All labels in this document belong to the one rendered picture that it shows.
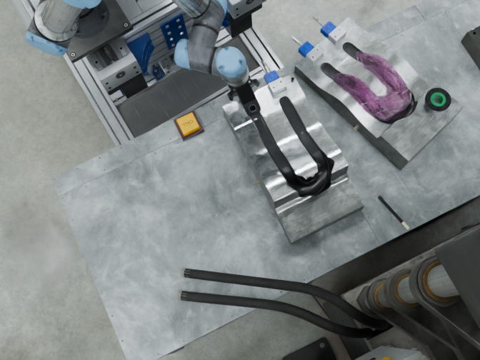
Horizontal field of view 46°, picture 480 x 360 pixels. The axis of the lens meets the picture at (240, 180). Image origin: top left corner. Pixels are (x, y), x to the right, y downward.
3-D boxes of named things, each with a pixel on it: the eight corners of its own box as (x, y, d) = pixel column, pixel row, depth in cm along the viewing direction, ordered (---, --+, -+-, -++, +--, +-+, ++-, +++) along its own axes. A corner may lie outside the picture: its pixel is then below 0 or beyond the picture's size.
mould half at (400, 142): (293, 72, 200) (295, 57, 189) (346, 25, 204) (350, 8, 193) (400, 170, 189) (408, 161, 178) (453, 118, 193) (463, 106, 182)
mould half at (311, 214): (224, 116, 197) (221, 101, 184) (291, 83, 199) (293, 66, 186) (291, 244, 184) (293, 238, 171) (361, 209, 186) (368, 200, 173)
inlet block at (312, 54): (286, 44, 200) (286, 36, 194) (296, 35, 200) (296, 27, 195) (312, 68, 197) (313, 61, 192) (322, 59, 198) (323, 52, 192)
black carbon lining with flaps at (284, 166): (246, 116, 189) (246, 105, 180) (290, 95, 190) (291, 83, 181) (295, 207, 181) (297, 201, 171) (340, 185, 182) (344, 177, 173)
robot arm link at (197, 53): (187, 36, 161) (224, 44, 160) (175, 71, 159) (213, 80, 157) (183, 21, 154) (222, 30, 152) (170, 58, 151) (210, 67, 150)
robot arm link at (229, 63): (216, 41, 149) (247, 48, 148) (222, 53, 160) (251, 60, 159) (208, 69, 149) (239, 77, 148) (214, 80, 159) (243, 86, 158)
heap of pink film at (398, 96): (326, 81, 192) (328, 70, 185) (363, 46, 195) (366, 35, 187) (383, 132, 187) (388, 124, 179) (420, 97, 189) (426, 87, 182)
